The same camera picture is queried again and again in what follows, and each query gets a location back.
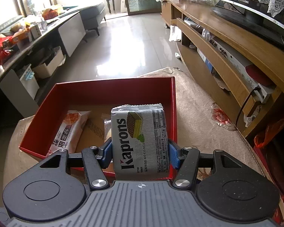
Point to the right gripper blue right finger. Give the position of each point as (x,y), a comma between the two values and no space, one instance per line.
(177,155)

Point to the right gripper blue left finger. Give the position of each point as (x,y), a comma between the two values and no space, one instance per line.
(104,156)

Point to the Kaprons wafer pack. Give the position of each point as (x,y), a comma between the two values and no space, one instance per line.
(140,142)

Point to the red cardboard box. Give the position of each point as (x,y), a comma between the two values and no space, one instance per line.
(98,97)

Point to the floral beige tablecloth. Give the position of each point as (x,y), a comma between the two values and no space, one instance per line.
(195,127)

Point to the pink snack packet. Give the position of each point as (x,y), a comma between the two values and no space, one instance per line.
(69,131)

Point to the silver DVD player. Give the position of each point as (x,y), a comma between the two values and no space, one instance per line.
(241,63)

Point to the white storage box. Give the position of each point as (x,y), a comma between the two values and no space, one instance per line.
(52,60)

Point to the wooden TV stand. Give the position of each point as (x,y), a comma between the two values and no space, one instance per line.
(198,25)

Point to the dark coffee table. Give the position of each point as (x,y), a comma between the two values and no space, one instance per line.
(68,31)

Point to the grey sofa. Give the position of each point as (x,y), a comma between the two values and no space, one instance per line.
(92,11)

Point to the black television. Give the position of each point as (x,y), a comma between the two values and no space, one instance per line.
(254,17)

